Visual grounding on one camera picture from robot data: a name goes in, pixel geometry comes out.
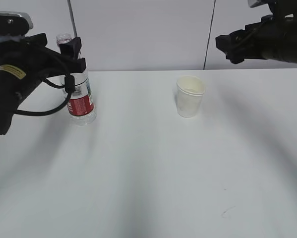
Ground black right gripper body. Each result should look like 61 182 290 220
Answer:
235 13 297 66

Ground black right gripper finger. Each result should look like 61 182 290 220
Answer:
224 48 246 64
215 15 274 54

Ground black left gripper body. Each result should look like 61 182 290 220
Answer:
0 36 69 82

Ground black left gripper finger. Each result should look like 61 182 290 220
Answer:
25 33 86 73
59 37 82 60

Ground white paper cup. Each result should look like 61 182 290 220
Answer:
177 76 205 118

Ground clear water bottle red label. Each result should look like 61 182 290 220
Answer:
56 33 96 125

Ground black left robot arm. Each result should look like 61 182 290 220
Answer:
0 33 86 136

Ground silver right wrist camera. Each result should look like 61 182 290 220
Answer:
247 0 297 18

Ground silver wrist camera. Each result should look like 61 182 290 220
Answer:
0 11 33 43
247 0 297 18

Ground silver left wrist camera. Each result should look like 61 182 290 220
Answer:
0 11 33 43

